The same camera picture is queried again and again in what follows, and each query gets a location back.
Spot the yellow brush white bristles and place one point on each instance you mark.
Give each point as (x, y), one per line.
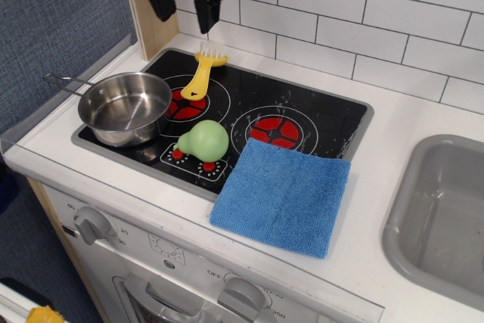
(210, 55)

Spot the stainless steel pot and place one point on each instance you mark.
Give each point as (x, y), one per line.
(123, 110)

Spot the wooden side panel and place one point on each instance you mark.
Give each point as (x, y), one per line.
(153, 34)

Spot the green toy pear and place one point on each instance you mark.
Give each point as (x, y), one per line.
(208, 141)

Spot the black toy stovetop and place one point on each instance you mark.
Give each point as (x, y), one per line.
(248, 105)

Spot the blue microfiber cloth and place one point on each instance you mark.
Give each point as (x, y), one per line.
(282, 198)

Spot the grey left oven knob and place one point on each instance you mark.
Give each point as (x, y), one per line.
(91, 225)

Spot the grey oven knob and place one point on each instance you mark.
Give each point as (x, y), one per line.
(242, 298)
(91, 225)

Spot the grey right oven knob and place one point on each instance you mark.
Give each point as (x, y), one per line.
(242, 298)

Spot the grey toy sink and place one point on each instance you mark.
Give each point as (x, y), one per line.
(434, 233)

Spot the yellow object at corner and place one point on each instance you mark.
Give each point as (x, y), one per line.
(44, 314)

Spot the silver oven door handle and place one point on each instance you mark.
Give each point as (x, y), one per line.
(160, 301)

